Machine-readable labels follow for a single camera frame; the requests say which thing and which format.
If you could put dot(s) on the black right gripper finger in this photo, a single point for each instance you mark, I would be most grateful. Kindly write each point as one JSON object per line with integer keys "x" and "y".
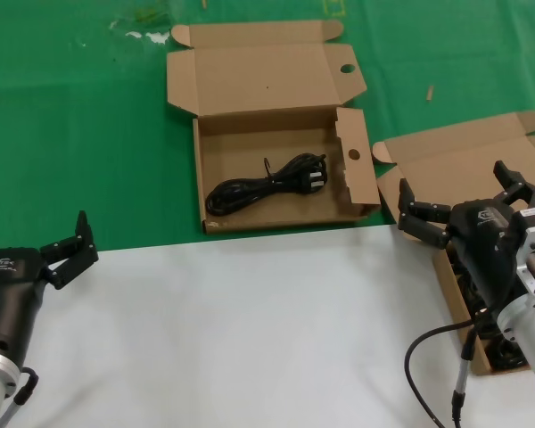
{"x": 423, "y": 218}
{"x": 524, "y": 189}

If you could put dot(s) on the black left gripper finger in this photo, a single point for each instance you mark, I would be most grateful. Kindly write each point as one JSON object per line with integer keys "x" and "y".
{"x": 78, "y": 254}

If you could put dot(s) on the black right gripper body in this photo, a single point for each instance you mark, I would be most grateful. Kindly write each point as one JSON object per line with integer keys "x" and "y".
{"x": 481, "y": 241}

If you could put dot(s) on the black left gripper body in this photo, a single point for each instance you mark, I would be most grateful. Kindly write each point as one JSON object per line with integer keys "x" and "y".
{"x": 9, "y": 285}

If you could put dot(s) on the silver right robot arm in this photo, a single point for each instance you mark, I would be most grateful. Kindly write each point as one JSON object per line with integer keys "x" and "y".
{"x": 530, "y": 330}

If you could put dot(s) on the open cardboard box with holes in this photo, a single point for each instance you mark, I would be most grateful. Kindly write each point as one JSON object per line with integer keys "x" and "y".
{"x": 258, "y": 80}

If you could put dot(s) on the green table cloth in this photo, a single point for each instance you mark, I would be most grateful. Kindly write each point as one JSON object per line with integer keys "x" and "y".
{"x": 71, "y": 134}

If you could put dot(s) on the small cardboard strip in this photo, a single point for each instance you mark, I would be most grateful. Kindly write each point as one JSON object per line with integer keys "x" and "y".
{"x": 430, "y": 93}

